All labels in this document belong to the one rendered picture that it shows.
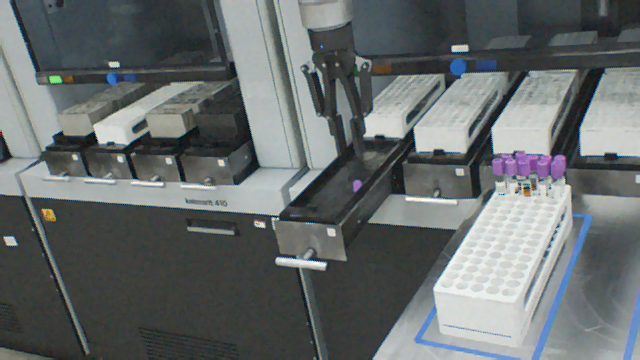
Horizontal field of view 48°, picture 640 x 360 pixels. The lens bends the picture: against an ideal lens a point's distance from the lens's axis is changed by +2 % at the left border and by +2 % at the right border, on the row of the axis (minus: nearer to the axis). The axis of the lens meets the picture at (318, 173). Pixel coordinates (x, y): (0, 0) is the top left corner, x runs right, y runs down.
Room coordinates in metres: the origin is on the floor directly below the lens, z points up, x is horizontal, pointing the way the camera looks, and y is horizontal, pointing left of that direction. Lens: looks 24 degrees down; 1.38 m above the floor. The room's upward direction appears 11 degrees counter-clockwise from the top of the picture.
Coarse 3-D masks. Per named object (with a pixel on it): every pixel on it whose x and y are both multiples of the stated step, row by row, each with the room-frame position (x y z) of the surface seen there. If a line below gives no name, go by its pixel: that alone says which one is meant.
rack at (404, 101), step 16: (400, 80) 1.61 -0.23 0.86; (416, 80) 1.58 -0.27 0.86; (432, 80) 1.56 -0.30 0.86; (384, 96) 1.51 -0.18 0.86; (400, 96) 1.49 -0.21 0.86; (416, 96) 1.47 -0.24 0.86; (432, 96) 1.55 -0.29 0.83; (384, 112) 1.41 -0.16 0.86; (400, 112) 1.39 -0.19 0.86; (416, 112) 1.52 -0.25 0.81; (368, 128) 1.41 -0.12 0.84; (384, 128) 1.39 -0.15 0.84; (400, 128) 1.37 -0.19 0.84
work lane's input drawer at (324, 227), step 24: (384, 144) 1.37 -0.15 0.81; (408, 144) 1.36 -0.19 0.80; (336, 168) 1.31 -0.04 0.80; (360, 168) 1.29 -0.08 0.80; (384, 168) 1.26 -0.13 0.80; (312, 192) 1.22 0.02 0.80; (336, 192) 1.20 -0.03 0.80; (360, 192) 1.16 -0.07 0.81; (384, 192) 1.22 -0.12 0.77; (288, 216) 1.12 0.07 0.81; (312, 216) 1.10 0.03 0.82; (336, 216) 1.08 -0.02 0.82; (360, 216) 1.13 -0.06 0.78; (288, 240) 1.12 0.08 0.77; (312, 240) 1.09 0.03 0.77; (336, 240) 1.07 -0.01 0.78; (288, 264) 1.07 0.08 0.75; (312, 264) 1.05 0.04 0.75
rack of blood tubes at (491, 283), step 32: (480, 224) 0.85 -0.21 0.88; (512, 224) 0.83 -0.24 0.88; (544, 224) 0.83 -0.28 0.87; (480, 256) 0.78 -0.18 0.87; (512, 256) 0.76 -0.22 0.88; (544, 256) 0.83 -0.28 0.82; (448, 288) 0.71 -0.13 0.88; (480, 288) 0.71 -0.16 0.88; (512, 288) 0.69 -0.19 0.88; (448, 320) 0.71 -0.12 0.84; (480, 320) 0.68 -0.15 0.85; (512, 320) 0.66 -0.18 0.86
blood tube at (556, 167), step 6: (552, 162) 0.88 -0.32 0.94; (558, 162) 0.88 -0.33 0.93; (552, 168) 0.87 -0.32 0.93; (558, 168) 0.87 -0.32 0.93; (552, 174) 0.87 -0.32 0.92; (558, 174) 0.87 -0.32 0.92; (552, 180) 0.88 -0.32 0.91; (558, 180) 0.87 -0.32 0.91; (552, 186) 0.88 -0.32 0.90; (558, 186) 0.87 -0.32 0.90; (552, 192) 0.88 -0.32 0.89; (558, 192) 0.87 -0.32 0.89; (552, 198) 0.88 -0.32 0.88; (558, 198) 0.87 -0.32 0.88
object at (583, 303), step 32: (576, 224) 0.90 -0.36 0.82; (608, 224) 0.88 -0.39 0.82; (448, 256) 0.88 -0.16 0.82; (576, 256) 0.82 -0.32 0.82; (608, 256) 0.80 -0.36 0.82; (544, 288) 0.76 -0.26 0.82; (576, 288) 0.75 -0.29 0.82; (608, 288) 0.74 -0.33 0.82; (416, 320) 0.75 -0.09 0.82; (544, 320) 0.70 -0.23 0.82; (576, 320) 0.69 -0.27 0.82; (608, 320) 0.68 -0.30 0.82; (384, 352) 0.70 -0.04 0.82; (416, 352) 0.69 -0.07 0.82; (448, 352) 0.68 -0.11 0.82; (480, 352) 0.66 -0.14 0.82; (512, 352) 0.65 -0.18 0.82; (544, 352) 0.64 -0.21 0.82; (576, 352) 0.63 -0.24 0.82; (608, 352) 0.63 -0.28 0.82
